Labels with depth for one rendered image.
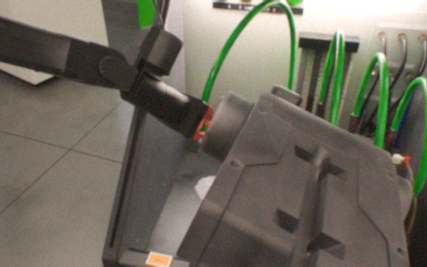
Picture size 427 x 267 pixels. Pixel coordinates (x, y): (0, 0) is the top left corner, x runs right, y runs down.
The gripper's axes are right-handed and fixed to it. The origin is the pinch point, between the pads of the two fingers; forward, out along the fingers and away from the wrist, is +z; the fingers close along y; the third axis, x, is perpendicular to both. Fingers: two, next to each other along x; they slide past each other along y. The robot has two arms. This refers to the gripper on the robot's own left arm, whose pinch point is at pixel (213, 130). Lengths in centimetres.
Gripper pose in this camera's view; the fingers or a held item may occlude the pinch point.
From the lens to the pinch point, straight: 73.4
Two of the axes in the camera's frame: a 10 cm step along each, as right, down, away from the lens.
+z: 6.7, 3.8, 6.4
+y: -5.8, -2.8, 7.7
